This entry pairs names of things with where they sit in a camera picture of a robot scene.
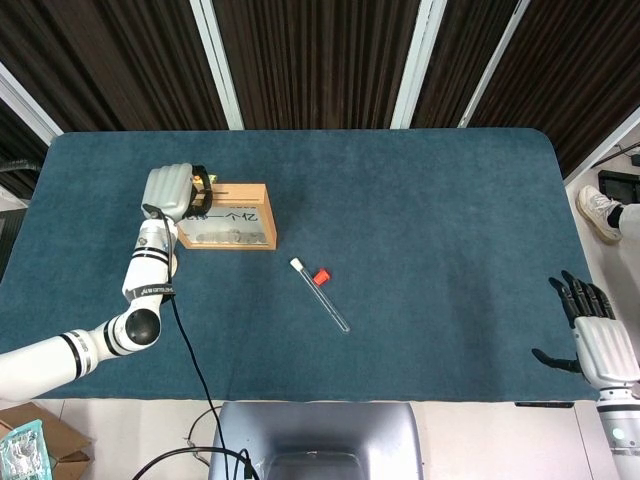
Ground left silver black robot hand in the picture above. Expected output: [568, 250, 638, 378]
[141, 162, 215, 224]

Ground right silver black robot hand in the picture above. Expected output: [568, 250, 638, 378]
[531, 269, 640, 389]

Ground person leg white trousers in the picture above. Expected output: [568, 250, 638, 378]
[607, 201, 640, 242]

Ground white sneaker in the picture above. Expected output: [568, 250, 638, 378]
[573, 186, 625, 245]

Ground black floor box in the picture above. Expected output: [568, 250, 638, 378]
[597, 169, 640, 201]

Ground clear glass test tube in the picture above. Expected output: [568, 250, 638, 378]
[297, 264, 351, 334]

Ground blue table cloth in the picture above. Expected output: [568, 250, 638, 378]
[0, 128, 601, 401]

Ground brown cardboard box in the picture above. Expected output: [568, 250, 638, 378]
[0, 401, 96, 480]

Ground grey robot torso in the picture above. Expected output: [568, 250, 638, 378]
[208, 401, 425, 480]

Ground green plastic bag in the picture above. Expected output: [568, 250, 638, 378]
[0, 418, 54, 480]

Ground wooden framed coin bank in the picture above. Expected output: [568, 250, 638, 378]
[177, 182, 278, 251]

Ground white partition frame post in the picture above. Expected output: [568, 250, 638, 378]
[389, 0, 449, 130]
[188, 0, 245, 131]
[457, 0, 531, 129]
[0, 62, 64, 147]

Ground black corrugated hose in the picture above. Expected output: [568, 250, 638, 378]
[0, 158, 42, 175]

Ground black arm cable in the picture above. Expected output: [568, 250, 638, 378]
[132, 203, 261, 480]

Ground thin grey floor cable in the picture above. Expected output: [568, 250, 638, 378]
[183, 405, 222, 465]

